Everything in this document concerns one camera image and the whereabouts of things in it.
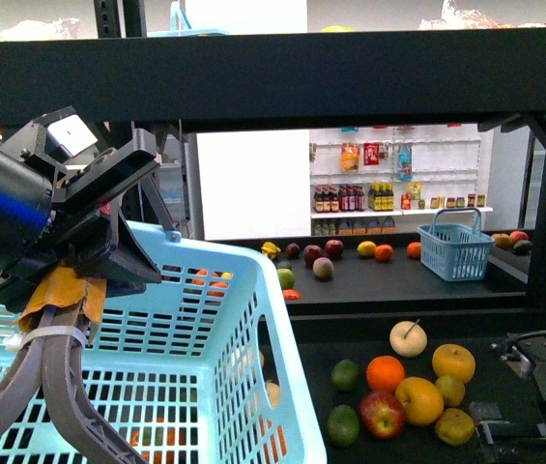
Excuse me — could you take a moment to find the white sauce shelving unit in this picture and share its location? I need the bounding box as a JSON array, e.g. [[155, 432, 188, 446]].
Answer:
[[309, 123, 493, 236]]

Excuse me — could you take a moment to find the yellow apple upper right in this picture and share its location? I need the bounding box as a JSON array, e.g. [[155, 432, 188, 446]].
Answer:
[[432, 343, 476, 384]]

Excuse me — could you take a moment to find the yellow-green pear lower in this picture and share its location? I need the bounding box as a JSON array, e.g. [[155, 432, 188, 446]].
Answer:
[[435, 408, 474, 447]]

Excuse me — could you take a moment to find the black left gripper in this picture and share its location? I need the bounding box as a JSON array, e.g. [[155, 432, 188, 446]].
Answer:
[[0, 108, 171, 307]]

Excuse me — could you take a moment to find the yellow-green pear upper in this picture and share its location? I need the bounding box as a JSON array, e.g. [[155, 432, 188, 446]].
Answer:
[[435, 375, 466, 407]]

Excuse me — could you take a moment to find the orange fruit front tray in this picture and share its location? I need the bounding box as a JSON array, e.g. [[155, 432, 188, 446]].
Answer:
[[366, 356, 406, 393]]

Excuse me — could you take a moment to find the red apple front tray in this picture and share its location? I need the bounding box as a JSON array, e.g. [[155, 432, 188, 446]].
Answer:
[[359, 391, 406, 440]]

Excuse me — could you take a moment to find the black metal display shelf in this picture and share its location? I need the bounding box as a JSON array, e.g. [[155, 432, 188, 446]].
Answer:
[[0, 0, 546, 464]]

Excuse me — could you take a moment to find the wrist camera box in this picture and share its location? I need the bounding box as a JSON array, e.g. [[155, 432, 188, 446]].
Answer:
[[47, 114, 98, 159]]

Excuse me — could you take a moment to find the dark red apple back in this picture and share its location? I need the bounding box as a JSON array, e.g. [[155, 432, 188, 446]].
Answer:
[[325, 239, 345, 260]]

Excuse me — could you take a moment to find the green lime upper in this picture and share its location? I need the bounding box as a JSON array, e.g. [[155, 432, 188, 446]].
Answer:
[[330, 359, 359, 392]]

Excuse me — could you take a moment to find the yellow lemon back shelf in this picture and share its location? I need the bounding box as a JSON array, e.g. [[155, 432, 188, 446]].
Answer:
[[357, 241, 377, 258]]

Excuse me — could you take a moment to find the peach fruit back shelf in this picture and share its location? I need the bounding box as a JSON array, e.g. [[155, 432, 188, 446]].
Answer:
[[312, 257, 334, 280]]

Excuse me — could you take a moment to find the green lime lower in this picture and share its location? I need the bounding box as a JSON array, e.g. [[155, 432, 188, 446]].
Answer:
[[327, 404, 359, 449]]

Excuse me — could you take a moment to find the orange beside back lemon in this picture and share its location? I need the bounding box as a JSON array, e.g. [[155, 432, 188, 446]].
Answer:
[[374, 244, 394, 263]]

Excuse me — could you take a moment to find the light blue shopping basket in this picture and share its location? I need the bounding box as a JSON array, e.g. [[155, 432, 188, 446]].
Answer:
[[0, 222, 327, 463]]

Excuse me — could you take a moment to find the green lime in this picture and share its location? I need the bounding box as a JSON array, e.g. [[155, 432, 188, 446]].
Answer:
[[330, 359, 359, 392], [327, 404, 359, 449]]

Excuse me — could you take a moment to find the green apple back shelf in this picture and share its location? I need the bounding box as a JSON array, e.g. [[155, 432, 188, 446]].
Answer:
[[276, 268, 296, 290]]

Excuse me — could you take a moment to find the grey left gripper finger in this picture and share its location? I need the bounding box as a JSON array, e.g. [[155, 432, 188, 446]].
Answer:
[[41, 304, 145, 463]]

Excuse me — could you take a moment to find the yellow apple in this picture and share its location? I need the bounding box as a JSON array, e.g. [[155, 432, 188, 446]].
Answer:
[[432, 343, 476, 384], [395, 377, 445, 427]]

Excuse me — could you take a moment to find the yellow-green pear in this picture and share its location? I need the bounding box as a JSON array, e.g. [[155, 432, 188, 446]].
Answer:
[[435, 375, 466, 407], [435, 408, 474, 447]]

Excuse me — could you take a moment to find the white pear with stem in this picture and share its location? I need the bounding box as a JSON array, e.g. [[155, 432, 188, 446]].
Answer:
[[389, 319, 428, 358]]

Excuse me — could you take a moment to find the yellow apple centre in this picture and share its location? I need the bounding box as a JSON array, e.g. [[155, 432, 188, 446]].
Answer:
[[395, 377, 445, 427]]

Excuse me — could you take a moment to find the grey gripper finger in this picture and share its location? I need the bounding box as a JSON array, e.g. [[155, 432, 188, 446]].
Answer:
[[0, 337, 44, 438]]

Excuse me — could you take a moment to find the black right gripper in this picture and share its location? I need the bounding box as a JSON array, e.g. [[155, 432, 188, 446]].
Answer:
[[469, 330, 546, 463]]

